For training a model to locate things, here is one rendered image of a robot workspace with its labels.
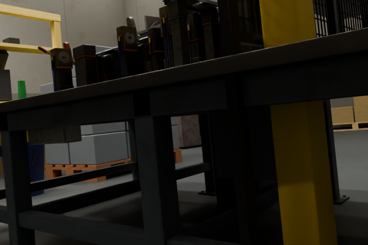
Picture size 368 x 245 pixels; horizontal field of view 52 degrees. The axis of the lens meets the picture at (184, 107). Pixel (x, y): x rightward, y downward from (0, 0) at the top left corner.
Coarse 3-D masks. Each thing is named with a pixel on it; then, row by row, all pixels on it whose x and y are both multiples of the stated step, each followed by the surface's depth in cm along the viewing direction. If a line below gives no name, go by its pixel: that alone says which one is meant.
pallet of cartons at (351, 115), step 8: (360, 96) 785; (360, 104) 785; (336, 112) 768; (344, 112) 762; (352, 112) 756; (360, 112) 748; (336, 120) 769; (344, 120) 762; (352, 120) 756; (360, 120) 748; (336, 128) 837; (344, 128) 802; (352, 128) 787; (360, 128) 780
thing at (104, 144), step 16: (96, 48) 394; (80, 128) 394; (96, 128) 386; (112, 128) 402; (176, 128) 484; (48, 144) 431; (64, 144) 412; (80, 144) 395; (96, 144) 383; (112, 144) 399; (128, 144) 418; (176, 144) 481; (48, 160) 432; (64, 160) 413; (80, 160) 396; (96, 160) 381; (112, 160) 397; (128, 160) 414; (176, 160) 478; (48, 176) 433
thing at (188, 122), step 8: (152, 16) 763; (152, 24) 754; (184, 120) 679; (192, 120) 692; (184, 128) 677; (192, 128) 690; (184, 136) 676; (192, 136) 688; (200, 136) 702; (184, 144) 677; (192, 144) 687; (200, 144) 703
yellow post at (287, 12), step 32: (288, 0) 90; (288, 32) 90; (288, 128) 91; (320, 128) 92; (288, 160) 92; (320, 160) 91; (288, 192) 92; (320, 192) 89; (288, 224) 92; (320, 224) 88
